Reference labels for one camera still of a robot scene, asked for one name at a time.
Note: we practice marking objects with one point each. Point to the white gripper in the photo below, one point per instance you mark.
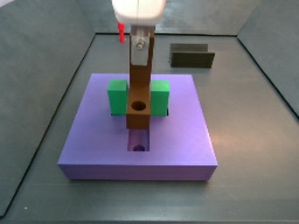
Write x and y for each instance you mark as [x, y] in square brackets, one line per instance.
[136, 13]

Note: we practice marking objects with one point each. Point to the brown T-shaped block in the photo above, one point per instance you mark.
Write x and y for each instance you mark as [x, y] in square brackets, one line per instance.
[139, 94]

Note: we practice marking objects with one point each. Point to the purple base board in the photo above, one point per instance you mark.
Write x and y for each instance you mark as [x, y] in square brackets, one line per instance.
[174, 151]

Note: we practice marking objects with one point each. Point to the red hexagonal peg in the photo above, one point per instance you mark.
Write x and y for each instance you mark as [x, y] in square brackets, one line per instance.
[121, 32]

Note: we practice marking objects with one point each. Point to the green U-shaped block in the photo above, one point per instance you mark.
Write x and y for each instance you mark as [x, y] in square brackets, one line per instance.
[117, 94]

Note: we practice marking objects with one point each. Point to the black angle bracket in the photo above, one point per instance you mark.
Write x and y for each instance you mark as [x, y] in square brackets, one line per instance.
[191, 55]

